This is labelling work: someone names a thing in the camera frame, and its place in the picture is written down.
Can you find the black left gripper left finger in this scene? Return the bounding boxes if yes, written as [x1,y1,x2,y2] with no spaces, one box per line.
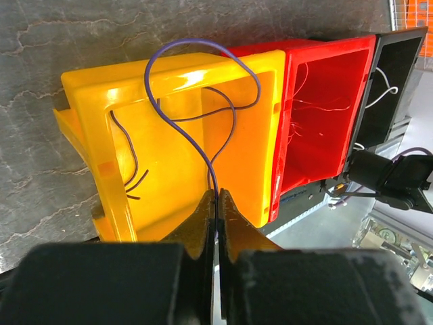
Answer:
[1,191,216,324]

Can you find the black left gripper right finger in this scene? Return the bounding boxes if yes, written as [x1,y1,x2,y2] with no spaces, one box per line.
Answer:
[218,189,426,324]

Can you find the white cable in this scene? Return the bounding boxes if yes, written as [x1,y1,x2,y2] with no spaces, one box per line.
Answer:
[355,67,400,150]

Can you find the red cable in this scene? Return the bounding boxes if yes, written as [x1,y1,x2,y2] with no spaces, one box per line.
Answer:
[287,60,352,143]

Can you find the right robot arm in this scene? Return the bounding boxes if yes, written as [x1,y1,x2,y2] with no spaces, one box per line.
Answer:
[346,150,432,213]

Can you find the yellow plastic bin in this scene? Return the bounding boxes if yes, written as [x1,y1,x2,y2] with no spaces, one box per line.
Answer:
[55,50,286,242]

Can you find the red plastic bin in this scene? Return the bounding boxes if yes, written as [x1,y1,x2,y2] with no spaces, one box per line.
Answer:
[230,36,376,222]

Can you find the black plastic bin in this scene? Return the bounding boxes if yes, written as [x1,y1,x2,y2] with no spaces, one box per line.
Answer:
[355,32,419,148]

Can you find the orange snack packets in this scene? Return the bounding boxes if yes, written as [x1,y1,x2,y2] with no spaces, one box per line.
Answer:
[405,0,433,57]

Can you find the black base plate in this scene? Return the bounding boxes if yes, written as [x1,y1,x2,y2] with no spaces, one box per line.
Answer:
[259,181,329,238]

